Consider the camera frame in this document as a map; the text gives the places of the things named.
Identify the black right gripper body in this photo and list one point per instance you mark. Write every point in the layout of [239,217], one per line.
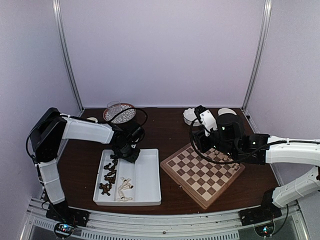
[226,148]

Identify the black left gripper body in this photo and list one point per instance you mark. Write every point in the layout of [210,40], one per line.
[126,154]

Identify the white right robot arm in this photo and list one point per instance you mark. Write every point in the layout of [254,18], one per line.
[288,151]

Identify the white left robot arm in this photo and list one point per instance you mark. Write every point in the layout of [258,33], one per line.
[47,140]

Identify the dark chess pieces pile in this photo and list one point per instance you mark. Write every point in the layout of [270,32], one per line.
[110,177]

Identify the wooden chess board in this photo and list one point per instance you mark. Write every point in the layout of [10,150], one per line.
[203,181]

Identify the light chess pieces pile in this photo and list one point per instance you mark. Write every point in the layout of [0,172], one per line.
[124,190]

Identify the patterned brown plate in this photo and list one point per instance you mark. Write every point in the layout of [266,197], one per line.
[127,113]

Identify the cream round bowl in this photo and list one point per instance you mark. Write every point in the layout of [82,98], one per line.
[225,110]

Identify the clear drinking glass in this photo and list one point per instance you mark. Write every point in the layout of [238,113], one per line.
[113,107]

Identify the cream ceramic mug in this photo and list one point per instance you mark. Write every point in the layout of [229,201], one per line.
[93,119]

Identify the white scalloped bowl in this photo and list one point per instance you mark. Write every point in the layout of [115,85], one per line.
[189,116]

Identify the white plastic tray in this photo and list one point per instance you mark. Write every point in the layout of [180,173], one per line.
[144,175]

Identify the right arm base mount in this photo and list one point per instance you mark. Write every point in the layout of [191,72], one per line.
[251,216]

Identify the right aluminium frame post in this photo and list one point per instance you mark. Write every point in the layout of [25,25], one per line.
[264,30]

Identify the aluminium frame post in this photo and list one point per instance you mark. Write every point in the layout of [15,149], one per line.
[264,30]
[66,56]

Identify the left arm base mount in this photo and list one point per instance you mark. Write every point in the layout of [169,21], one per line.
[74,217]

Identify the left aluminium frame post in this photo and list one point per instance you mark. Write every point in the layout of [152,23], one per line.
[66,56]

